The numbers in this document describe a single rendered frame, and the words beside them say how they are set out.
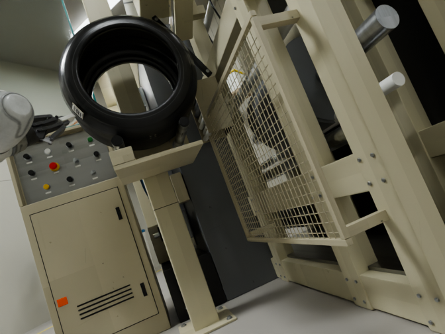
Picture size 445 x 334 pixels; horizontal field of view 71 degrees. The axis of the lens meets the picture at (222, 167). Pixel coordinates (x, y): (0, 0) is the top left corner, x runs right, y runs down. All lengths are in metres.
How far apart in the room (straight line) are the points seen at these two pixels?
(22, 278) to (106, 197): 2.84
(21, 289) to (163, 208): 3.20
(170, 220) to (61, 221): 0.64
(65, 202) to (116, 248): 0.38
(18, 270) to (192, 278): 3.24
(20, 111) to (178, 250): 0.99
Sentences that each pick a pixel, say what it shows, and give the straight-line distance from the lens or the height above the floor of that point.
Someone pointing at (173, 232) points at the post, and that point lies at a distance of 1.61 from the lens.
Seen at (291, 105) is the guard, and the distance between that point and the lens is 0.89.
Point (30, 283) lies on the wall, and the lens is 4.65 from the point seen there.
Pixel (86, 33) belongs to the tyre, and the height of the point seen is 1.37.
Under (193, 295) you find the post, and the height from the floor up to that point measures 0.17.
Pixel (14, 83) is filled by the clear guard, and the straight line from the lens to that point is 2.27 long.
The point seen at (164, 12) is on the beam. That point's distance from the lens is 1.97.
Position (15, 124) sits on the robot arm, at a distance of 0.91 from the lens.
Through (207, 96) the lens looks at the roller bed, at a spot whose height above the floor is 1.10.
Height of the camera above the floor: 0.50
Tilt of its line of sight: 7 degrees up
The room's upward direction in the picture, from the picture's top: 21 degrees counter-clockwise
